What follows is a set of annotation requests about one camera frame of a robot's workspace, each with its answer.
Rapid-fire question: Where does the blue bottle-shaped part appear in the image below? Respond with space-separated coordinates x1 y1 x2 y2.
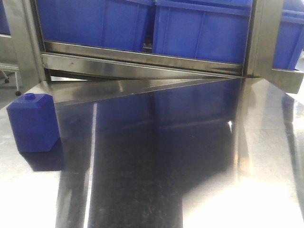
7 93 60 153

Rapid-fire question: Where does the blue plastic bin left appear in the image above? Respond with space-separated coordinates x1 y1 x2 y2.
36 0 154 52

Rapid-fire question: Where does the blue plastic bin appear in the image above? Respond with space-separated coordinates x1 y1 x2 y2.
152 0 251 64
273 10 304 70
36 0 154 52

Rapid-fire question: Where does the blue plastic bin middle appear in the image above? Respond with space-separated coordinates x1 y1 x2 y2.
152 0 251 64

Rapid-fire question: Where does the blue plastic bin right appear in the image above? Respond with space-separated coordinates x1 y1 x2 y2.
273 10 304 70

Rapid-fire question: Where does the stainless steel shelf frame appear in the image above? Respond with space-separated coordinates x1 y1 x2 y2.
0 0 304 93

